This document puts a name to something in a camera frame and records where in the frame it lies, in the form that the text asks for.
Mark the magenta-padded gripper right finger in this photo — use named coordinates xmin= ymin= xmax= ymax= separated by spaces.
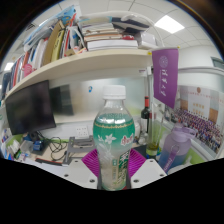
xmin=127 ymin=148 xmax=167 ymax=190

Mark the black computer monitor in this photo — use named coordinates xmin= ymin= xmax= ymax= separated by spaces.
xmin=4 ymin=79 xmax=57 ymax=136

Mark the small blue electronic box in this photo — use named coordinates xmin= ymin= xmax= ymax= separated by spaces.
xmin=32 ymin=139 xmax=45 ymax=153

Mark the green-labelled tea drink bottle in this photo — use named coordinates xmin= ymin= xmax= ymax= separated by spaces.
xmin=92 ymin=84 xmax=136 ymax=192

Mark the dark wine bottle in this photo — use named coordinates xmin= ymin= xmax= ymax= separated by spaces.
xmin=140 ymin=95 xmax=151 ymax=136

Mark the group photo poster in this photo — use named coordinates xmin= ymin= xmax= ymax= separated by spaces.
xmin=173 ymin=84 xmax=224 ymax=152

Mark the purple pennant flag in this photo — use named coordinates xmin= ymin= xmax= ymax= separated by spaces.
xmin=151 ymin=47 xmax=180 ymax=110

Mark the purple translucent water bottle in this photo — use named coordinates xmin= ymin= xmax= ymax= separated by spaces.
xmin=157 ymin=122 xmax=197 ymax=175

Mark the grey metal laptop stand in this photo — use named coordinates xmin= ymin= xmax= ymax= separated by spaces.
xmin=62 ymin=134 xmax=96 ymax=166

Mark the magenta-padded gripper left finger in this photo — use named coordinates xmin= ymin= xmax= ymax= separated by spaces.
xmin=61 ymin=148 xmax=102 ymax=190

